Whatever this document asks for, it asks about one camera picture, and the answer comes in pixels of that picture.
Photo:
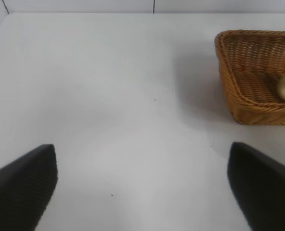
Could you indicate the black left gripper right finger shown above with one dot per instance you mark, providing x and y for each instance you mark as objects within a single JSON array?
[{"x": 265, "y": 192}]

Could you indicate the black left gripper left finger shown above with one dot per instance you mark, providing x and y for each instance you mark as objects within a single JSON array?
[{"x": 17, "y": 192}]

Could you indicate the orange woven wicker basket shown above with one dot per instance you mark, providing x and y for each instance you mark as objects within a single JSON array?
[{"x": 248, "y": 72}]

